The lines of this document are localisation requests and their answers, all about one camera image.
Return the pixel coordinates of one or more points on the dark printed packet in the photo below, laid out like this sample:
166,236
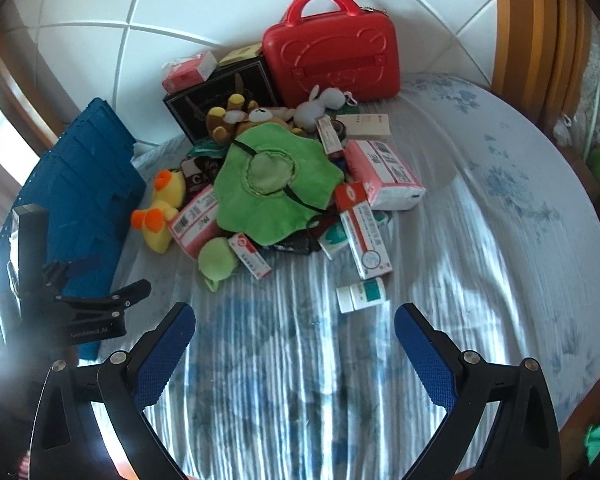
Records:
197,177

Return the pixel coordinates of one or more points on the black tape roll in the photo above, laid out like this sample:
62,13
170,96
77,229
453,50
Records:
340,131

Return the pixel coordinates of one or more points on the white padded headboard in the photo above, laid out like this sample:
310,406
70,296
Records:
130,35

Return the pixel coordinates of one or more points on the yellow-green flat box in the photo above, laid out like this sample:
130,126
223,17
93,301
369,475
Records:
240,54

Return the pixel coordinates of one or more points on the blue plastic crate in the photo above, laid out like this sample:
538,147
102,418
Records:
90,180

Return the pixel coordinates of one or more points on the long white medicine box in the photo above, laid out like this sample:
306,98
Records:
366,242

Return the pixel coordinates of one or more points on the red and white medicine box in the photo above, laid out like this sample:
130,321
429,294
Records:
250,256
329,137

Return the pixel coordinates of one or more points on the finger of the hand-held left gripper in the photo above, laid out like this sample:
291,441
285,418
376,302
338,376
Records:
125,294

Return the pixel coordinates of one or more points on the beige cardboard box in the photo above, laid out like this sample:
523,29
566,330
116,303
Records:
365,126

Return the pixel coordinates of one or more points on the small red medicine box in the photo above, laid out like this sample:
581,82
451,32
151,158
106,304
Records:
351,196

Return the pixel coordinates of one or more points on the pink tissue pack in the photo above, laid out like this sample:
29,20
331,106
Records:
195,220
187,72
387,175

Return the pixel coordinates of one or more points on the yellow duck plush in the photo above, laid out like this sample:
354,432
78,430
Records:
160,210

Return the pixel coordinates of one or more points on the black gift box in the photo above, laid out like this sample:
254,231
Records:
210,100

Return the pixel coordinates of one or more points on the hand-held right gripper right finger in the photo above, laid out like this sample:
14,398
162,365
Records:
424,357

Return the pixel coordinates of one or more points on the red hard-shell suitcase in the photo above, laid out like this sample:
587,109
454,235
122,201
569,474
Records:
330,55

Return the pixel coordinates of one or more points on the green wrapper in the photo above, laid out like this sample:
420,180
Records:
205,150

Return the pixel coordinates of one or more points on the wooden bed frame post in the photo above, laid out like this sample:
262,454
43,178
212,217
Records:
525,25
15,90

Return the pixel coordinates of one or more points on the brown bear plush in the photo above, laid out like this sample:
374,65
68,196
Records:
230,117

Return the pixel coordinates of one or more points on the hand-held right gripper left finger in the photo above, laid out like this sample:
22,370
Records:
164,357

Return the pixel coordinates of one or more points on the grey bunny plush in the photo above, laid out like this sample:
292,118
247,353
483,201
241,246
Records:
310,110

